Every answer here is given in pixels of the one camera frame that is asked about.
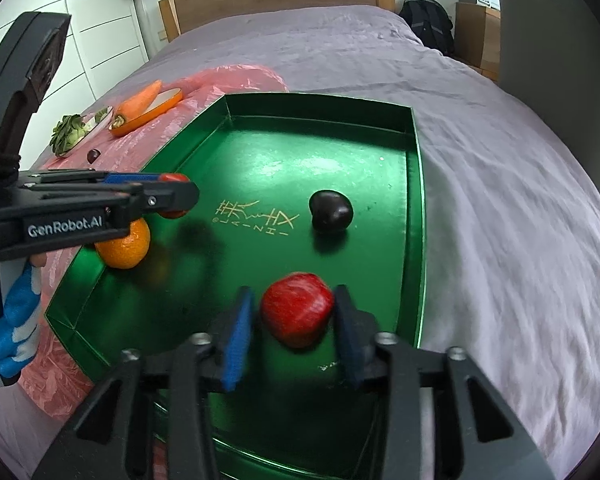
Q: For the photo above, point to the wooden cabinet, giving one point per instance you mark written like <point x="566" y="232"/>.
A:
<point x="475" y="35"/>

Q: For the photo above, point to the pink plastic sheet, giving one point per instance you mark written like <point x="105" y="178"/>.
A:
<point x="205" y="85"/>

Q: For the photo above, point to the orange plate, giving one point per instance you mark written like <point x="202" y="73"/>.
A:
<point x="169" y="97"/>

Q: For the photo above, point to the green tray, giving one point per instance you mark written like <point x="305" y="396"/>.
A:
<point x="260" y="170"/>

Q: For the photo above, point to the person's left hand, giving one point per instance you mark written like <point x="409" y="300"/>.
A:
<point x="17" y="320"/>

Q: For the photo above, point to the white wardrobe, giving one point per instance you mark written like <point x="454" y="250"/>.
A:
<point x="80" y="20"/>

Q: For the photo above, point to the small red fruit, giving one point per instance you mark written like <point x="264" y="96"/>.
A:
<point x="172" y="177"/>

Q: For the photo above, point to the small dark cherry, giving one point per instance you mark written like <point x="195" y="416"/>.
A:
<point x="94" y="156"/>

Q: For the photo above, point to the leafy greens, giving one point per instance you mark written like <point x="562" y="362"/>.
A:
<point x="69" y="132"/>

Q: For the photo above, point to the black backpack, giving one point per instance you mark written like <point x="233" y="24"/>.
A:
<point x="427" y="22"/>

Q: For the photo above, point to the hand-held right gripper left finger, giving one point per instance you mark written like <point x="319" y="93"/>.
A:
<point x="236" y="345"/>

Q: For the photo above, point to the grey chair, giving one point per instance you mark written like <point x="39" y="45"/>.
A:
<point x="545" y="60"/>

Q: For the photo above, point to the carrot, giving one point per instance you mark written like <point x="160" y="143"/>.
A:
<point x="137" y="102"/>

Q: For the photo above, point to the wooden headboard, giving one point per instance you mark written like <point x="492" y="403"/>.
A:
<point x="280" y="0"/>

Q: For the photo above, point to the purple bed sheet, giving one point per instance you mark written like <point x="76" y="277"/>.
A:
<point x="480" y="210"/>

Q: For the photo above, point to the dark plum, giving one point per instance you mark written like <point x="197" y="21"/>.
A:
<point x="331" y="211"/>

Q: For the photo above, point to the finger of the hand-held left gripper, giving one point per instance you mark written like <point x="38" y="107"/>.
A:
<point x="130" y="178"/>
<point x="165" y="197"/>

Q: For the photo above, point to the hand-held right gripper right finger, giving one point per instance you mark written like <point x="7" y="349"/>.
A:
<point x="349" y="345"/>

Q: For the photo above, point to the small orange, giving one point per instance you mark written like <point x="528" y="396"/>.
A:
<point x="127" y="250"/>

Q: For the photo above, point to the red apple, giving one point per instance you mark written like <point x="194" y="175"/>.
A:
<point x="297" y="310"/>

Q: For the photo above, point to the wall socket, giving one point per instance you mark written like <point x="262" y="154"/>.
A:
<point x="162" y="35"/>

